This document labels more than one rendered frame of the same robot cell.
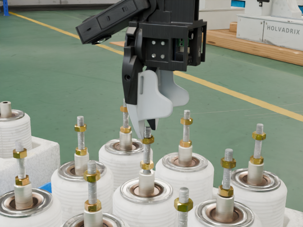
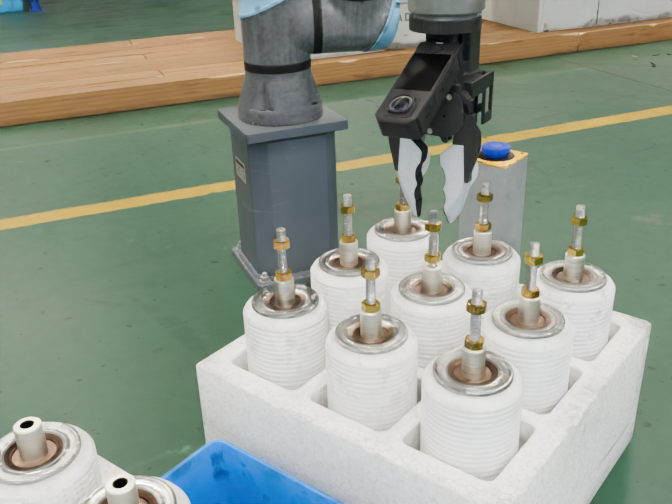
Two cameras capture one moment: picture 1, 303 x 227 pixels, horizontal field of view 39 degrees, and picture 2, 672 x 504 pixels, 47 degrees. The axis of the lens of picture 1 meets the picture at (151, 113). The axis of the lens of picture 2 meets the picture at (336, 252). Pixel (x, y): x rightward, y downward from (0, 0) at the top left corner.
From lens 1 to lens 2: 0.96 m
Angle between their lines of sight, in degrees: 76
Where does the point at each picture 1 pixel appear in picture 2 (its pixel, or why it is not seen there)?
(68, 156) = not seen: outside the picture
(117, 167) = (324, 322)
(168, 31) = (485, 82)
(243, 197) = not seen: hidden behind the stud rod
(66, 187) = (412, 349)
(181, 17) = (473, 65)
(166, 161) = (350, 272)
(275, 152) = (24, 289)
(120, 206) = (460, 311)
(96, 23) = (433, 103)
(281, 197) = not seen: hidden behind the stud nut
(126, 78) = (474, 151)
